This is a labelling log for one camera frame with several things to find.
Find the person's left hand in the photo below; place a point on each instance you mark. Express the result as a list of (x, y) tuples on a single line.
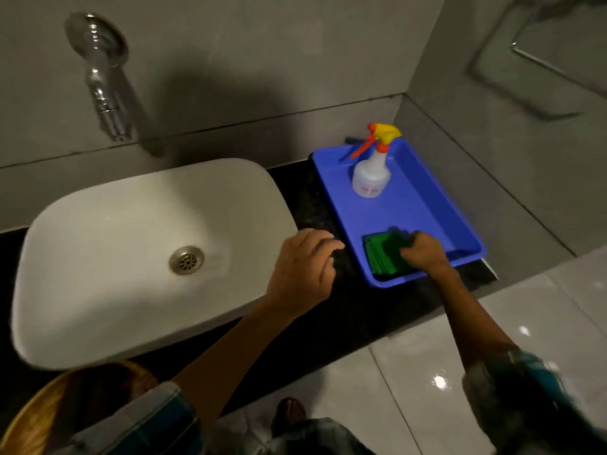
[(296, 277)]

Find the person's right hand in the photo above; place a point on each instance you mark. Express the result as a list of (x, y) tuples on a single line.
[(427, 254)]

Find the person's right thumb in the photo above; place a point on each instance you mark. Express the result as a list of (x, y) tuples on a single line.
[(408, 255)]

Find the person's left thumb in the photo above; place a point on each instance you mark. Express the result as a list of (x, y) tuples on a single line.
[(328, 275)]

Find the green scrub pad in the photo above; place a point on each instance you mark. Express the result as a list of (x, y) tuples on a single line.
[(383, 253)]

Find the person's left forearm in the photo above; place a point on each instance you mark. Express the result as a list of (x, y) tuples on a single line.
[(232, 355)]

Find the person's right forearm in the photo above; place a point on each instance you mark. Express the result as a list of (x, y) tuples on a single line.
[(469, 317)]

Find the blue plastic tray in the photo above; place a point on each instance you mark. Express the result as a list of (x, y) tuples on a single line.
[(412, 208)]

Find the white spray bottle yellow trigger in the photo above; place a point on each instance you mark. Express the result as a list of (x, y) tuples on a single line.
[(371, 177)]

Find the metal sink drain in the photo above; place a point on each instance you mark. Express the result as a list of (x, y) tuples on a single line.
[(187, 260)]

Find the person's foot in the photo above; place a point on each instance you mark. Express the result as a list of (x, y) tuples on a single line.
[(288, 414)]

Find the person's plaid clothing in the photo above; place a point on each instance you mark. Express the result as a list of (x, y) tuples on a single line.
[(317, 440)]

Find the person's right plaid sleeve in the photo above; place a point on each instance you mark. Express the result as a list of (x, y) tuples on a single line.
[(531, 407)]

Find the person's plaid sleeve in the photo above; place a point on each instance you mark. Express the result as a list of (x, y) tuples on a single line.
[(531, 407), (147, 424)]

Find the white ceramic sink basin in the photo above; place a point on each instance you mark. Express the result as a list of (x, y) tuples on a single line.
[(118, 260)]

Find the person's left plaid sleeve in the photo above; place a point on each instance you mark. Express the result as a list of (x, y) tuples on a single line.
[(147, 424)]

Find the woven wicker basket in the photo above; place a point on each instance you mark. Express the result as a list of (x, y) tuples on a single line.
[(71, 407)]

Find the glass wall shelf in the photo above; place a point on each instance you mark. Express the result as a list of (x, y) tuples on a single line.
[(564, 47)]

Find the chrome wall faucet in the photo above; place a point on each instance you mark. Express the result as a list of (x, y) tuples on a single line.
[(102, 80)]

